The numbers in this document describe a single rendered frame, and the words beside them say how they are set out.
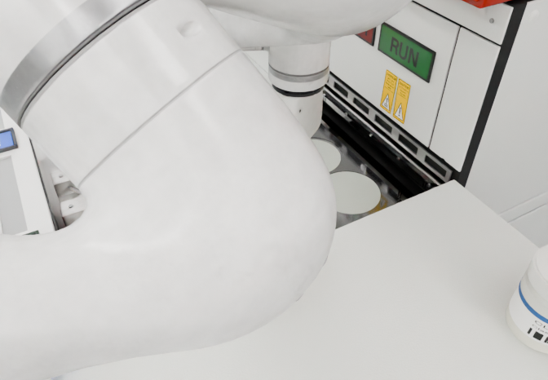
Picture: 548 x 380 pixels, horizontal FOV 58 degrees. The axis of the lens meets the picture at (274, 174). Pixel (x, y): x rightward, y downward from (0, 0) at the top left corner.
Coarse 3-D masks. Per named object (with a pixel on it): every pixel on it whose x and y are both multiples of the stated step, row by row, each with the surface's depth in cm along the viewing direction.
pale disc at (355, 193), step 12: (336, 180) 82; (348, 180) 82; (360, 180) 82; (372, 180) 82; (336, 192) 79; (348, 192) 79; (360, 192) 79; (372, 192) 79; (348, 204) 77; (360, 204) 77; (372, 204) 77
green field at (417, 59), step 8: (384, 32) 76; (392, 32) 74; (384, 40) 76; (392, 40) 75; (400, 40) 73; (408, 40) 72; (384, 48) 77; (392, 48) 75; (400, 48) 74; (408, 48) 72; (416, 48) 71; (392, 56) 76; (400, 56) 74; (408, 56) 73; (416, 56) 71; (424, 56) 70; (408, 64) 73; (416, 64) 72; (424, 64) 70; (416, 72) 72; (424, 72) 71
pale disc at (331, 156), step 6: (318, 144) 89; (324, 144) 89; (330, 144) 89; (318, 150) 88; (324, 150) 88; (330, 150) 88; (336, 150) 88; (324, 156) 86; (330, 156) 86; (336, 156) 86; (330, 162) 85; (336, 162) 85; (330, 168) 84
